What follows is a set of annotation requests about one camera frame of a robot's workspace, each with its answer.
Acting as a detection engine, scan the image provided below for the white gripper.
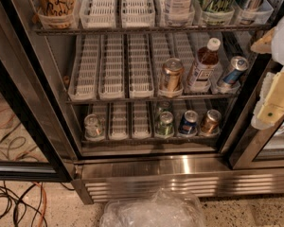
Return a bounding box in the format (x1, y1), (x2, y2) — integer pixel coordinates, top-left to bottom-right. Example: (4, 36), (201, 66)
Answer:
(251, 16), (284, 130)

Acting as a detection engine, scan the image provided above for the green LaCroix can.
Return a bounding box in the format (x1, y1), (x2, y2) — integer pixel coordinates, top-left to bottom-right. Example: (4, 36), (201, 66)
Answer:
(198, 0), (234, 26)

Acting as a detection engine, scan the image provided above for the blue can middle shelf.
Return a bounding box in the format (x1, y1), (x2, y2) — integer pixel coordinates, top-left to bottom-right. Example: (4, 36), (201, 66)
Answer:
(217, 56), (249, 93)

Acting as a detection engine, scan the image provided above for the copper can bottom shelf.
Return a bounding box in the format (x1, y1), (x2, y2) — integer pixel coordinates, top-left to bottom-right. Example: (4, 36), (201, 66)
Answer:
(200, 109), (222, 136)

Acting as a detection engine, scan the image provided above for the gold can middle shelf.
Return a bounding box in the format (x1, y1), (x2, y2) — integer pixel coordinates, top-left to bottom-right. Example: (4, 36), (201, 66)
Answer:
(159, 58), (184, 97)

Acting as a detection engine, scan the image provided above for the blue can bottom shelf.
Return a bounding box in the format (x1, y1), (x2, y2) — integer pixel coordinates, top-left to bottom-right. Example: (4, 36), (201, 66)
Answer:
(178, 110), (198, 136)

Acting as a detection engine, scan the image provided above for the white label bottle top shelf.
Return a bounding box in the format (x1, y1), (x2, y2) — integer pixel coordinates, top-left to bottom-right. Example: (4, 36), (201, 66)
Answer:
(164, 0), (194, 26)

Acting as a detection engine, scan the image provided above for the green can bottom rear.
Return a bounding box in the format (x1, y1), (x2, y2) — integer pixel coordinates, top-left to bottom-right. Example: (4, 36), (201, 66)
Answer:
(155, 101), (172, 115)

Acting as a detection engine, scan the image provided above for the green can bottom front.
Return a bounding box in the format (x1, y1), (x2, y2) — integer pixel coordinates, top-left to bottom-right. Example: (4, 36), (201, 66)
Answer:
(155, 111), (174, 138)

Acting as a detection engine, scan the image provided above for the stainless steel fridge cabinet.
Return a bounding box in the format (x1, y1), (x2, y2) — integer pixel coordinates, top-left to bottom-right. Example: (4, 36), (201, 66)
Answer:
(3, 0), (284, 205)

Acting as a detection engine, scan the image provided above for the white can bottom shelf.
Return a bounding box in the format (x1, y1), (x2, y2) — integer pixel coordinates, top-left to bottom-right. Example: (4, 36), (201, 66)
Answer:
(84, 113), (104, 141)

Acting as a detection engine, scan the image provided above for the orange LaCroix can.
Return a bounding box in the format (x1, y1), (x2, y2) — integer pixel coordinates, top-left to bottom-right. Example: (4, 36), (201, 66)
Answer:
(38, 0), (77, 29)

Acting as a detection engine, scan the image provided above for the open glass fridge door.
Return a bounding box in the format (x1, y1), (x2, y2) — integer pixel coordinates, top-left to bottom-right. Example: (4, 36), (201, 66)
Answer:
(0, 0), (80, 182)

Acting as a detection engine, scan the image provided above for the clear plastic bag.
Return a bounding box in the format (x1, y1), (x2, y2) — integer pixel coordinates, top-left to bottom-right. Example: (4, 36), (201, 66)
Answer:
(99, 189), (206, 227)

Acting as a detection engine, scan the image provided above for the bottom wire shelf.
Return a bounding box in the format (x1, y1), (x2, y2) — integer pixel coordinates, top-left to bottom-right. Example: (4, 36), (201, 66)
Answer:
(81, 136), (218, 146)

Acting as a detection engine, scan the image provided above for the wire shelf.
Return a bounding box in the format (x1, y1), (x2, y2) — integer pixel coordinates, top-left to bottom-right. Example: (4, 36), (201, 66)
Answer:
(65, 94), (239, 105)
(81, 136), (218, 146)
(34, 24), (272, 36)

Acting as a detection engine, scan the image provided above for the middle wire shelf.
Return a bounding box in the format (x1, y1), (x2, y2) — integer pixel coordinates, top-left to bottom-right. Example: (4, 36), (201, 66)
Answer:
(65, 94), (239, 105)

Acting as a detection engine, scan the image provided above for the top wire shelf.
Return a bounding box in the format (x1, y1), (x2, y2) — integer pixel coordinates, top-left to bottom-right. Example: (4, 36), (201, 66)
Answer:
(34, 24), (272, 36)

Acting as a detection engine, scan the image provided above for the orange floor cable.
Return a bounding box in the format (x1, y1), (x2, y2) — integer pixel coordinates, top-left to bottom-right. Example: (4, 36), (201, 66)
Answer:
(31, 182), (48, 227)

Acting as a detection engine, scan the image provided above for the black floor cable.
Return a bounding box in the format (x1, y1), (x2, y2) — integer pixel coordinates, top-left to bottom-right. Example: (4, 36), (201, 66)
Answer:
(0, 181), (48, 227)

